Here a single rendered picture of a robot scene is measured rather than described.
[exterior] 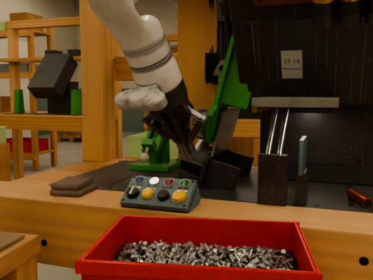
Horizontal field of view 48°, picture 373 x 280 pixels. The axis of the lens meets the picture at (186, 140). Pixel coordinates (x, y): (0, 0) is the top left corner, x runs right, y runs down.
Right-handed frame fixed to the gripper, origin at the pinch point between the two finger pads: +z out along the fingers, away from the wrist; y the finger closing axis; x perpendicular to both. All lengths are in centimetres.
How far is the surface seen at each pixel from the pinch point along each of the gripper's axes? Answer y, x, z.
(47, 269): 173, -30, 149
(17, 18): 487, -340, 103
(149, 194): 10.8, 3.9, 10.4
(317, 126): -11.7, -38.8, 26.4
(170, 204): 5.8, 4.4, 12.1
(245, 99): 0.9, -28.1, 9.8
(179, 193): 4.7, 2.0, 11.1
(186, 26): 36, -66, 8
